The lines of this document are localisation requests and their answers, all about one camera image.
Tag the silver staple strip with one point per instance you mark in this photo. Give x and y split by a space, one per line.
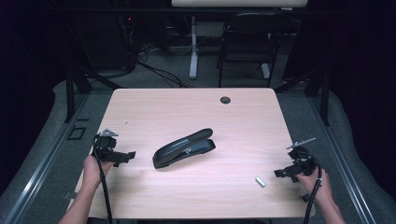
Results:
261 181

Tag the black folding chair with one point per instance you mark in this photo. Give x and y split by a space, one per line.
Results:
249 40

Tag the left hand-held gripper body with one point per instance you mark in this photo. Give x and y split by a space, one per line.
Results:
104 146

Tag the dark equipment box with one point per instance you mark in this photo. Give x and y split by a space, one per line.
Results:
106 46

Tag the person's right hand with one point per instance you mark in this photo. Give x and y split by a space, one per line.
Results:
319 186

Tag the person's left hand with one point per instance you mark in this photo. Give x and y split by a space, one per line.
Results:
91 172

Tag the black stapler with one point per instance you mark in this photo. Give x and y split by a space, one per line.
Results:
183 148

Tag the grey tape piece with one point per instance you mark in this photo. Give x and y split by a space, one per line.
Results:
305 198
69 195

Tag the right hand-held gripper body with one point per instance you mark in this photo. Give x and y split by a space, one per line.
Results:
303 161

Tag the black metal stand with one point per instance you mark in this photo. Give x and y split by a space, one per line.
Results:
325 99
70 93

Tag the white desk leg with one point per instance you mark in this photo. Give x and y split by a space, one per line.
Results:
265 71
193 53

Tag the aluminium floor rail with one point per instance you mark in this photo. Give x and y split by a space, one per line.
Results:
342 168
43 161

